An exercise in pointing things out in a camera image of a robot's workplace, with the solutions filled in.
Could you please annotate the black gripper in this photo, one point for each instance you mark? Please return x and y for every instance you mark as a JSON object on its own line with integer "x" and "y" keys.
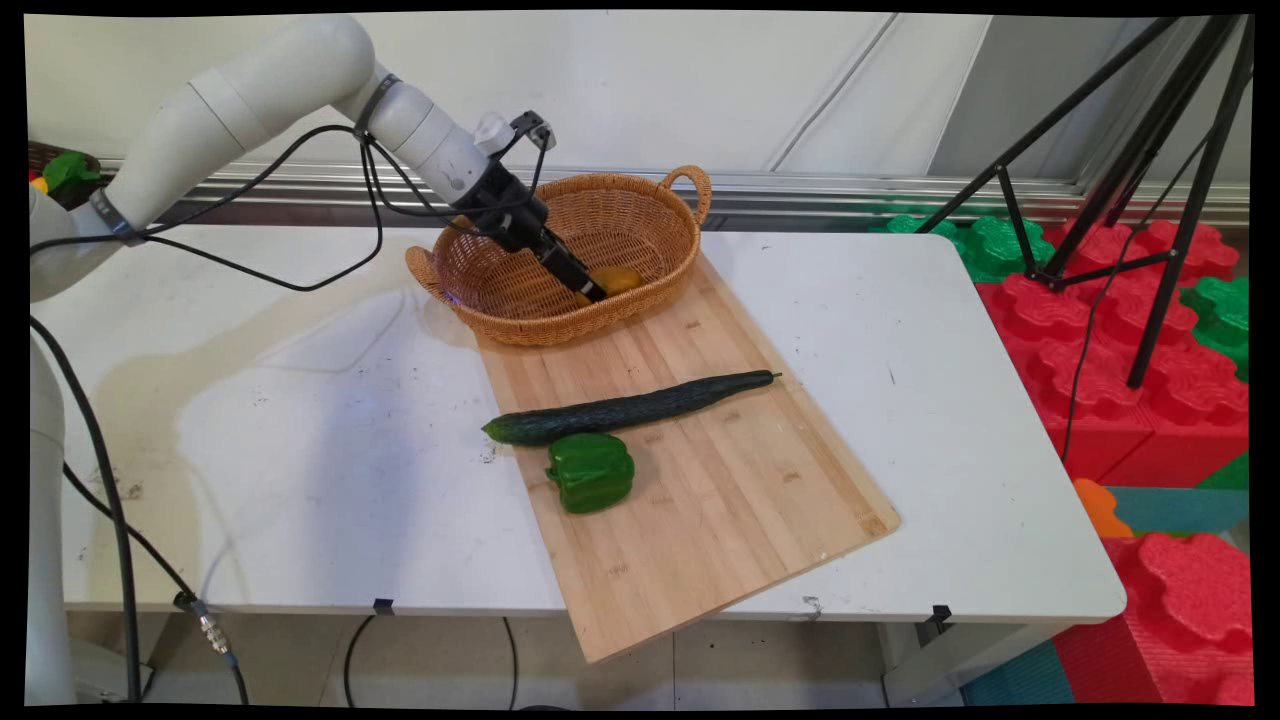
{"x": 505, "y": 205}

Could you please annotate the yellow potato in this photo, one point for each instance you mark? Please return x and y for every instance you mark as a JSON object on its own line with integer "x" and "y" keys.
{"x": 622, "y": 280}

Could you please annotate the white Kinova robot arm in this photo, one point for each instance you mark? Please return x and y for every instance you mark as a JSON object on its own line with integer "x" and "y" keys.
{"x": 260, "y": 85}

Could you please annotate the woven wicker basket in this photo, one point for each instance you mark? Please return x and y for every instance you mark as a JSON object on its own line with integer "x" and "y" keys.
{"x": 640, "y": 230}

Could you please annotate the long dark green cucumber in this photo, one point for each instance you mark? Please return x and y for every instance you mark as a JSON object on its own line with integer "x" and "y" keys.
{"x": 680, "y": 397}

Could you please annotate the green bell pepper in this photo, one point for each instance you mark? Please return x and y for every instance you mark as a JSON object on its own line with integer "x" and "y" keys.
{"x": 592, "y": 472}

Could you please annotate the bamboo cutting board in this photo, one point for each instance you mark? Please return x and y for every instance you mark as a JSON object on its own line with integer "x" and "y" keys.
{"x": 720, "y": 480}

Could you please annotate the green foam block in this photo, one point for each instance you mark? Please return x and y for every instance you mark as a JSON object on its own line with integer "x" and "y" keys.
{"x": 985, "y": 245}
{"x": 1222, "y": 315}

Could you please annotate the green toy vegetable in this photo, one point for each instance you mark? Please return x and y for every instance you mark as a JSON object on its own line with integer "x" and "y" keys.
{"x": 68, "y": 170}

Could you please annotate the large red foam block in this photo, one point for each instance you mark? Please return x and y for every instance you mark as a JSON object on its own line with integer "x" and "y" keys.
{"x": 1100, "y": 370}

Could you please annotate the orange foam piece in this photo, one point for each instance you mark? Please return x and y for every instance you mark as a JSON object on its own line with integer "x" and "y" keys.
{"x": 1098, "y": 508}

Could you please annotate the black tripod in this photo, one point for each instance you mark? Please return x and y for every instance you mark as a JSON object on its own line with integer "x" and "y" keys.
{"x": 1170, "y": 250}

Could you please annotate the teal foam mat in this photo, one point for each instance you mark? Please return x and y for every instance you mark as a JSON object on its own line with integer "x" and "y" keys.
{"x": 1185, "y": 508}

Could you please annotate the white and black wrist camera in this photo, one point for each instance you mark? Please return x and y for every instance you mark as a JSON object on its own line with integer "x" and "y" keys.
{"x": 510, "y": 132}

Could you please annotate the aluminium window rail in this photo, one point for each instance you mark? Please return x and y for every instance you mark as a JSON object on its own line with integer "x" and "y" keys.
{"x": 850, "y": 192}

